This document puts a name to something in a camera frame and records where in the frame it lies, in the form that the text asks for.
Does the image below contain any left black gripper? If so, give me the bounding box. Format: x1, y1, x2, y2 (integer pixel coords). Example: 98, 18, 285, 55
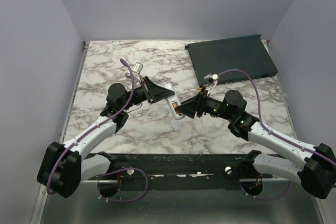
121, 76, 174, 111

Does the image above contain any orange battery mid table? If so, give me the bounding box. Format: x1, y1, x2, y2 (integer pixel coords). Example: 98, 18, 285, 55
172, 101, 180, 116

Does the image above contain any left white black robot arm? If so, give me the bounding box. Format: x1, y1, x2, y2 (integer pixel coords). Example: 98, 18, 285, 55
37, 77, 179, 198

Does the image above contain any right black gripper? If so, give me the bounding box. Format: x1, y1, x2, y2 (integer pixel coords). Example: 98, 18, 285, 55
175, 87, 234, 121

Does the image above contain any white battery compartment cover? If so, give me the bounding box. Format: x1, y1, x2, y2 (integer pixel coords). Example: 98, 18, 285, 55
170, 120, 181, 132

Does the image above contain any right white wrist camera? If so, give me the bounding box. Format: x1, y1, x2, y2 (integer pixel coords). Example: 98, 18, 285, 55
204, 73, 219, 92

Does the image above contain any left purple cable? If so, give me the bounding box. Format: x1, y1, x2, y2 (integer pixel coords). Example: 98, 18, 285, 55
46, 58, 136, 196

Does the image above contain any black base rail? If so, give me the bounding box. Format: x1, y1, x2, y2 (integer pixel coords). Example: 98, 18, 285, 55
89, 154, 259, 191

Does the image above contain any dark green flat electronics box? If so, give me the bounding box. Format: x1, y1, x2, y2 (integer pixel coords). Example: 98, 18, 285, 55
185, 35, 278, 85

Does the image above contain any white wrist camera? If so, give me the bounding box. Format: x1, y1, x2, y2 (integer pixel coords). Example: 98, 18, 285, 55
131, 62, 143, 83
204, 73, 219, 92

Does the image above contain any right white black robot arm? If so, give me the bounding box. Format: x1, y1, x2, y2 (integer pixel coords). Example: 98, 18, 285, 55
175, 90, 335, 199

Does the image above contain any white remote control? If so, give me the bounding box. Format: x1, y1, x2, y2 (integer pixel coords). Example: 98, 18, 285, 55
165, 83, 185, 121

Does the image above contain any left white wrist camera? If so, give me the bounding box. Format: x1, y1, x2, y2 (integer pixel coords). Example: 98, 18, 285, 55
131, 62, 143, 83

